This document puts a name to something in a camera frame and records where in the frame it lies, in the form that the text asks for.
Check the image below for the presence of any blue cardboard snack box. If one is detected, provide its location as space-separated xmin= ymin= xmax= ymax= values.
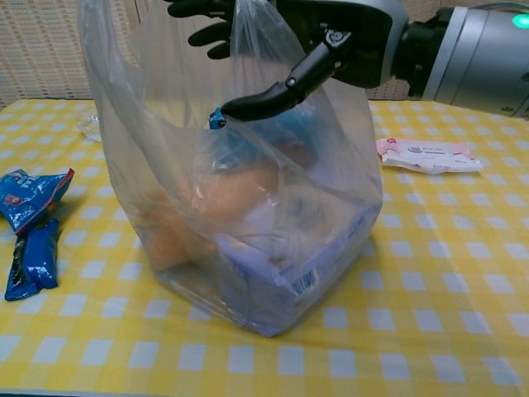
xmin=208 ymin=105 xmax=327 ymax=166

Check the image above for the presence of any white pack with blue logo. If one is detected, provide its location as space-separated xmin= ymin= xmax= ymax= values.
xmin=243 ymin=198 xmax=331 ymax=265

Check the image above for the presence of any blue snack packet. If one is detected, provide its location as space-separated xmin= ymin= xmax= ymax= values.
xmin=0 ymin=167 xmax=76 ymax=237

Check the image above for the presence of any transparent plastic bag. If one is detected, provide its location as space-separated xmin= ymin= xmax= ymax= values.
xmin=78 ymin=0 xmax=384 ymax=338

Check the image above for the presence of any woven bamboo folding screen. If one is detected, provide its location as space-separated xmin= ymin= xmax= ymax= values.
xmin=0 ymin=0 xmax=427 ymax=111

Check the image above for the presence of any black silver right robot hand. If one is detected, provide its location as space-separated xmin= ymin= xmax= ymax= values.
xmin=164 ymin=0 xmax=410 ymax=122

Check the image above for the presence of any small blue snack pack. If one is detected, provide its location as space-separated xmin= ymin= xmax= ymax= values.
xmin=3 ymin=218 xmax=62 ymax=302

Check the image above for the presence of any pink white wet wipes pack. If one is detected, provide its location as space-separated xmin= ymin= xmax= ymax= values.
xmin=374 ymin=137 xmax=484 ymax=175

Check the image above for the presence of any crumpled clear wrapper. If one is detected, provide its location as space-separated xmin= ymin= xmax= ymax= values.
xmin=76 ymin=111 xmax=104 ymax=142

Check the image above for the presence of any pale blue pack with barcode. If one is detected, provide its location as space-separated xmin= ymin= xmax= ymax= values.
xmin=214 ymin=202 xmax=379 ymax=336

